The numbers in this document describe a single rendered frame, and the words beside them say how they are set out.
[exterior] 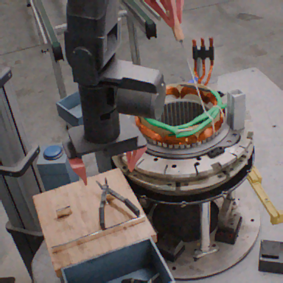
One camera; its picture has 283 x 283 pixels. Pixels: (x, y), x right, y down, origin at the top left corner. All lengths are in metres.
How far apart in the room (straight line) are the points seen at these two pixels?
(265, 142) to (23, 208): 0.76
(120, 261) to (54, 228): 0.14
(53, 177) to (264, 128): 0.73
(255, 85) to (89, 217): 1.02
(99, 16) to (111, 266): 0.45
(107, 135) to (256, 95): 1.03
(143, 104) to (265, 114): 0.97
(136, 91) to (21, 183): 0.71
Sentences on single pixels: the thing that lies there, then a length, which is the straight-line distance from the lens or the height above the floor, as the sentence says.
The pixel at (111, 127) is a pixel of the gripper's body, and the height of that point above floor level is 1.28.
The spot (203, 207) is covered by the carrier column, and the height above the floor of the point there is 0.97.
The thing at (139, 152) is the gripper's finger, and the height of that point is 1.22.
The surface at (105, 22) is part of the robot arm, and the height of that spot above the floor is 1.46.
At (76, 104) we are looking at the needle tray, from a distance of 1.24.
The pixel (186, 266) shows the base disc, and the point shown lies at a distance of 1.10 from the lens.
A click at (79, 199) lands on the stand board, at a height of 1.07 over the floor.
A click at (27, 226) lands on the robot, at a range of 1.43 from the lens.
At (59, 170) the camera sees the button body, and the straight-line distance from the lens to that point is 1.07.
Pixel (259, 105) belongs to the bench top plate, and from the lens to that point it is 1.62.
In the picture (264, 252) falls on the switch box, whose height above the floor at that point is 0.84.
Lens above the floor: 1.70
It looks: 38 degrees down
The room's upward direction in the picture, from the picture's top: 7 degrees counter-clockwise
